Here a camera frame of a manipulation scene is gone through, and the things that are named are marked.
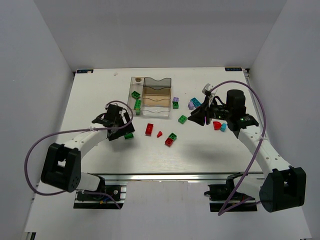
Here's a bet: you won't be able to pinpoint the green 2x2 sloped lego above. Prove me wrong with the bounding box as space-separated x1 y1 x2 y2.
178 115 188 124

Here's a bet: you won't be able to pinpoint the green curved lego brick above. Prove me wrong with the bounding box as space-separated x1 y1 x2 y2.
124 133 134 140

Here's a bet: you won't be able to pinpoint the green 2x4 lego brick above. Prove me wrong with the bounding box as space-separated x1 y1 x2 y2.
134 99 142 110

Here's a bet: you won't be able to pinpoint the red 2x2 lego brick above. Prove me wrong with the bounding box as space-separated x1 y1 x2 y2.
164 137 174 147

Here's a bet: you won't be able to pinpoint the green lego brick carried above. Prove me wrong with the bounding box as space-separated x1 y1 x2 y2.
131 91 141 100

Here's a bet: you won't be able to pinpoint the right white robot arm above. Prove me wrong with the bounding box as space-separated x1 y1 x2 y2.
188 89 307 213

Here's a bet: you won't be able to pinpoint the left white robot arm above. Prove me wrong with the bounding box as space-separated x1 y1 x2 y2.
40 103 135 193

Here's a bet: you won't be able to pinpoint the lilac lego brick right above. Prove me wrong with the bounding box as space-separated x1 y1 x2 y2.
188 101 195 110

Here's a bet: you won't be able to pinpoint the teal 2x4 lego brick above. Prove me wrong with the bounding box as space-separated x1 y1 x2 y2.
190 97 201 108

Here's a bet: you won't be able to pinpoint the red rounded lego brick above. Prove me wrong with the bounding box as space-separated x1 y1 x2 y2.
213 121 222 131

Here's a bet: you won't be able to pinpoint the light blue small lego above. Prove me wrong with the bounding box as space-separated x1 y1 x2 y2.
220 123 228 132

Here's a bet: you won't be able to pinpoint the green upside-down 2x2 lego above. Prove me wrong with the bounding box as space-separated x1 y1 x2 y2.
172 101 179 110

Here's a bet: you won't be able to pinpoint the lilac 2x2 lego brick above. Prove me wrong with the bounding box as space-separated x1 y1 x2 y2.
172 97 180 102

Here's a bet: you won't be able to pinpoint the tall clear narrow container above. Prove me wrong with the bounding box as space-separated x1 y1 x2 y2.
127 76 145 116

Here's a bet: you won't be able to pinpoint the red 2x4 lego brick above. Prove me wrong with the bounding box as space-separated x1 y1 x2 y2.
145 123 154 136

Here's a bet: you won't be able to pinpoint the small red sloped lego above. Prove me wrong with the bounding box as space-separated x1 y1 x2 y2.
156 131 163 138

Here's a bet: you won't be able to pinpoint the amber tinted container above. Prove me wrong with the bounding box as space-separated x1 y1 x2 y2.
142 87 172 107

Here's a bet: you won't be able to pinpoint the grey smoked container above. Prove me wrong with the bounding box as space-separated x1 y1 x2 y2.
143 77 172 90

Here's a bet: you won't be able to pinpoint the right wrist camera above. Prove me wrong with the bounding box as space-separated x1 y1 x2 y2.
202 83 217 99

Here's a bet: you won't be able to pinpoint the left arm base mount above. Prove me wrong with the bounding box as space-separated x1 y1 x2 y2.
73 184 127 210

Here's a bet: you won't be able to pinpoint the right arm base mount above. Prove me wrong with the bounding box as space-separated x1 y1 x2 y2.
204 174 258 213

